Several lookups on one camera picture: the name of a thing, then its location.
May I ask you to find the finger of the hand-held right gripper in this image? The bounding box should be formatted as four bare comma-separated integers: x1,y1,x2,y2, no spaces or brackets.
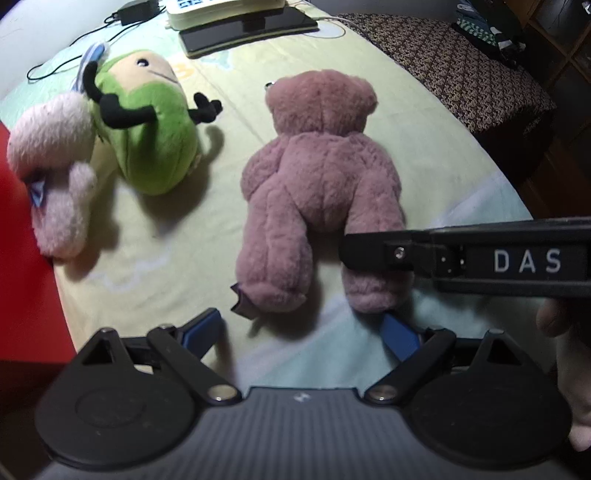
339,230,465,280

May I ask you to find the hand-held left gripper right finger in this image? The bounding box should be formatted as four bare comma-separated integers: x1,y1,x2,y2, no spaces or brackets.
365,314,532,407

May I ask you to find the person's right hand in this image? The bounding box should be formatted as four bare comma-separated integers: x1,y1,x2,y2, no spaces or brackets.
536,298,591,453

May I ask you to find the black power adapter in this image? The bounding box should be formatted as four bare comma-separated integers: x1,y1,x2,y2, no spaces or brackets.
117,0,160,26

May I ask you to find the brown patterned cushion stool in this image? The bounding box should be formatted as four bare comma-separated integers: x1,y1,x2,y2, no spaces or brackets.
337,13,557,134

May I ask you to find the dark patterned cloth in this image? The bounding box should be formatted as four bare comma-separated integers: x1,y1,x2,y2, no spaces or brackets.
452,0,527,68

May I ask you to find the pinkish white plush rabbit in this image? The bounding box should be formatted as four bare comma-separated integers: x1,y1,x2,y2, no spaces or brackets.
7,41,109,259

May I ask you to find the wooden shelf unit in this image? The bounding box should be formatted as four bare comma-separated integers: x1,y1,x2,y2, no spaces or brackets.
526,0,591,93

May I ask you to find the cream power strip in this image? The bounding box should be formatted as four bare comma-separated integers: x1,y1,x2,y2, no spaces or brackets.
165,0,288,31

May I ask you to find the light green printed bed sheet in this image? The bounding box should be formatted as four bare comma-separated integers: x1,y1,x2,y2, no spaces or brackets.
0,0,536,393

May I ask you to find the green plush toy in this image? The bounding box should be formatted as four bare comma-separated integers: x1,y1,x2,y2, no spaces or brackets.
85,52,223,195

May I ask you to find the pink teddy bear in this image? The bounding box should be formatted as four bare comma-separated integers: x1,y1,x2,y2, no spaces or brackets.
231,69,411,320

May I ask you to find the red cardboard box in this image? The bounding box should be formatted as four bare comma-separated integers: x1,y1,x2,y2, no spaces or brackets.
0,124,77,365

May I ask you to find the black adapter cable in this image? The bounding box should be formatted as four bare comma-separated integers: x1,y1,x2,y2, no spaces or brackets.
27,11,169,84

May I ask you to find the black tablet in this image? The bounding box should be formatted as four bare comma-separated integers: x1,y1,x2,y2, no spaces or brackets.
179,7,319,58

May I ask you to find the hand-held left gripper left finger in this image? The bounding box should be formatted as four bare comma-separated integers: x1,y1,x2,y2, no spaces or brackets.
74,308,243,407

